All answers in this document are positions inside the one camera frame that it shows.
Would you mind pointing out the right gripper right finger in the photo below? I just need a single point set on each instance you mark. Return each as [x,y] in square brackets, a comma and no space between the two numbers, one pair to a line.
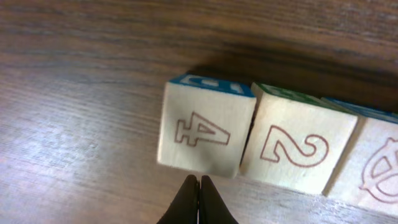
[212,209]

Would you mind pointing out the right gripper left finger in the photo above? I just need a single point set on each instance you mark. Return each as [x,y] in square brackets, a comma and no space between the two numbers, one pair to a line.
[184,207]

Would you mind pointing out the wooden block red side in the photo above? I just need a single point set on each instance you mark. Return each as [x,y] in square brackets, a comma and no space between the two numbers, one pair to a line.
[205,124]

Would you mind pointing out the wooden block yellow side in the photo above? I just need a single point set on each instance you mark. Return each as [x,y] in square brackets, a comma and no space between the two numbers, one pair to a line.
[296,139]

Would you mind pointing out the wooden block red edge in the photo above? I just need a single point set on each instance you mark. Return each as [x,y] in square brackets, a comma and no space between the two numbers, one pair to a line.
[366,174]

